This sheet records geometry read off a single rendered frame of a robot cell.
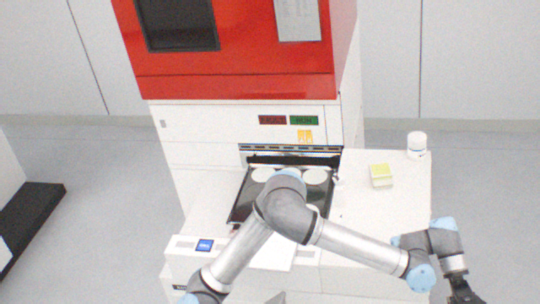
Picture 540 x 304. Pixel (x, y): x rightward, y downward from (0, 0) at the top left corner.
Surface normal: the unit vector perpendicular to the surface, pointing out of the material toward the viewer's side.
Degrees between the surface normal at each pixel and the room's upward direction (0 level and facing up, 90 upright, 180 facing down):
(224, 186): 0
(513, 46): 90
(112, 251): 0
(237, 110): 90
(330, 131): 90
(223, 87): 90
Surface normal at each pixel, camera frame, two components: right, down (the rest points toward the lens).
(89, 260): -0.14, -0.79
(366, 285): -0.22, 0.62
